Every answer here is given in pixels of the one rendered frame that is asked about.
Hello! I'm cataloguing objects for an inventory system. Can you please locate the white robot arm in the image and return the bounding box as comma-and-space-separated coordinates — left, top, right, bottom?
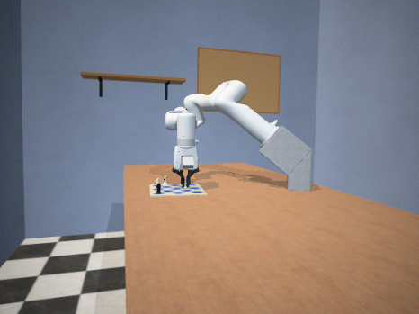
165, 80, 279, 148

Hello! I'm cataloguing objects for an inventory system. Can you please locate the blue and cream chessboard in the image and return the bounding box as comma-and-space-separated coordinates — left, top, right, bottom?
150, 184, 207, 197

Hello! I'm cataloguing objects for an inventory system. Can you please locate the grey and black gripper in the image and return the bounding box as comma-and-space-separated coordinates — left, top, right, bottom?
172, 145, 200, 187

